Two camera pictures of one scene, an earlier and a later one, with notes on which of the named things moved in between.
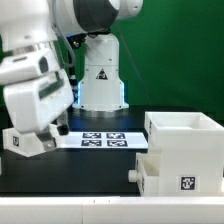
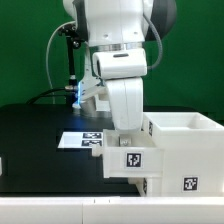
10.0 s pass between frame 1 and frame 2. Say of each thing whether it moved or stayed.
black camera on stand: stayed
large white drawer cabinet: stayed
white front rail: stayed
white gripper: moved
